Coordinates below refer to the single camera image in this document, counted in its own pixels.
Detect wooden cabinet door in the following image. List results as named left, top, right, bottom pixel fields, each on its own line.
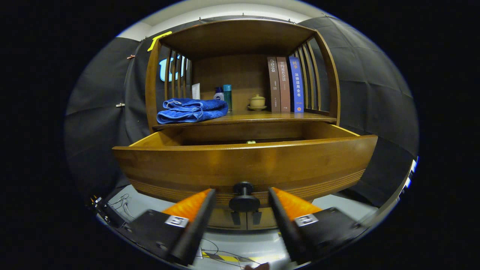
left=207, top=206, right=248, bottom=230
left=246, top=207, right=280, bottom=230

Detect dark floor equipment with wires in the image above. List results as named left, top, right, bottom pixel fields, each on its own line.
left=89, top=194, right=136, bottom=227

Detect wooden countertop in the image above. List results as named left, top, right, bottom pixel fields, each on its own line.
left=152, top=111, right=337, bottom=131

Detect brown wooden cabinet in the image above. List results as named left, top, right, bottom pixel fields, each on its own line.
left=112, top=19, right=378, bottom=231

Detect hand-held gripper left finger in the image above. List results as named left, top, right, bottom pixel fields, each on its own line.
left=124, top=189, right=217, bottom=265

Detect blue book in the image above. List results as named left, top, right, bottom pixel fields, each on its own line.
left=288, top=56, right=305, bottom=113

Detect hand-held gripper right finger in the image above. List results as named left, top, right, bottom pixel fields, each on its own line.
left=268, top=187, right=370, bottom=265

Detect blue folded towel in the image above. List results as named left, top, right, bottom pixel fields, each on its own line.
left=156, top=98, right=229, bottom=125

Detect dark brown book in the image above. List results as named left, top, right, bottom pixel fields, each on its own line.
left=267, top=57, right=281, bottom=113

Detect beige lidded teacup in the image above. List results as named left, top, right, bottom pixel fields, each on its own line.
left=247, top=94, right=267, bottom=111

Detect reddish brown book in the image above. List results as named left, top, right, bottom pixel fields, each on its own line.
left=276, top=57, right=291, bottom=113

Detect yellow black floor tape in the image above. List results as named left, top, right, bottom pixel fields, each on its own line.
left=202, top=251, right=280, bottom=264

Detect teal bottle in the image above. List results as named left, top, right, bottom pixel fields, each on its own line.
left=223, top=84, right=233, bottom=112

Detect wooden drawer with black knob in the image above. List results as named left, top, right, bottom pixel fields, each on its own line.
left=112, top=121, right=378, bottom=213

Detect black backdrop cloth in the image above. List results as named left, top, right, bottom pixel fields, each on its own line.
left=64, top=15, right=419, bottom=210

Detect thin floor cables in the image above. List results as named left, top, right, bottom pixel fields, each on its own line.
left=197, top=238, right=263, bottom=269

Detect white object at edge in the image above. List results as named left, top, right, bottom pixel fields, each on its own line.
left=397, top=157, right=419, bottom=199

